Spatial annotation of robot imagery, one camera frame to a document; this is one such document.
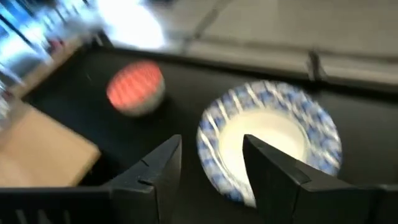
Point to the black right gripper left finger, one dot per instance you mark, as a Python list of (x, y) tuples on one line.
[(152, 186)]

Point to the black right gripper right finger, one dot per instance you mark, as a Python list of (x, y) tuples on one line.
[(280, 193)]

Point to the red patterned bowl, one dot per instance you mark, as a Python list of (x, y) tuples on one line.
[(133, 85)]

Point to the wooden shelf with black frame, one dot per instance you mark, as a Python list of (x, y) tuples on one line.
[(40, 152)]

